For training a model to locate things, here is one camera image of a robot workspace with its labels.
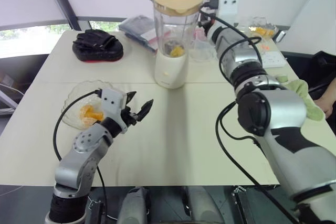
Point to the black and silver small device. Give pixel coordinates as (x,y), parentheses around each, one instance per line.
(281,36)

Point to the clear upright measuring cup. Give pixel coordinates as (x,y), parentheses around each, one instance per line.
(202,52)

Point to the black case with latches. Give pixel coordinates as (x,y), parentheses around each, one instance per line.
(257,205)

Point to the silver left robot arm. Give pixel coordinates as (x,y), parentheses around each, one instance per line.
(78,161)

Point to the white blender base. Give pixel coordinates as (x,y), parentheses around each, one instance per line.
(170,72)

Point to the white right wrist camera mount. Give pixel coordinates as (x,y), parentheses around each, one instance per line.
(229,3)

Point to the black crumpled glove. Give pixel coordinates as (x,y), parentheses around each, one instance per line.
(93,39)

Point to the person's bare hand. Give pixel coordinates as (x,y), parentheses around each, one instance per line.
(329,100)

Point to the white frame stand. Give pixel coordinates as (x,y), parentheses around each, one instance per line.
(6,98)

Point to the clear blender jar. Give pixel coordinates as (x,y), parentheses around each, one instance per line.
(173,30)

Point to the clear wavy glass bowl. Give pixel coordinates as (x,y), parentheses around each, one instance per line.
(262,23)

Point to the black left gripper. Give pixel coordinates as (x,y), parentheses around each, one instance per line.
(130,117)

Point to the clear glass plate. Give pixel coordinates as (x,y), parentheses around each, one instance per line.
(76,95)

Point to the dark fabric pack plastic bag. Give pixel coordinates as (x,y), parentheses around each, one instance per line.
(136,30)

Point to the orange segments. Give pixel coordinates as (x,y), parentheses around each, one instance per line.
(90,115)
(176,51)

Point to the red flat item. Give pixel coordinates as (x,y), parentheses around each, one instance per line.
(200,34)

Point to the silver robot leg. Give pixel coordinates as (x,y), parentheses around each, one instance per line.
(134,205)
(202,205)

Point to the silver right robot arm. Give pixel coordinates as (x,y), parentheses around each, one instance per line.
(275,108)

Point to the orange pieces in wavy bowl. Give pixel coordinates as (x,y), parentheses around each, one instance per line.
(262,31)

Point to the black bag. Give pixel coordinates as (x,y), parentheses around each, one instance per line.
(315,69)

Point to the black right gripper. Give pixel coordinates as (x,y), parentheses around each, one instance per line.
(214,3)

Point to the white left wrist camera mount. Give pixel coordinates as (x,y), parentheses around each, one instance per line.
(113,103)

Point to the green towel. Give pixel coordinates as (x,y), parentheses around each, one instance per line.
(309,98)

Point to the orange segments on glass plate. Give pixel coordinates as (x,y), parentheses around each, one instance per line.
(90,115)

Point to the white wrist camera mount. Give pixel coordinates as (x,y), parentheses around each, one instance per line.
(113,103)
(229,3)

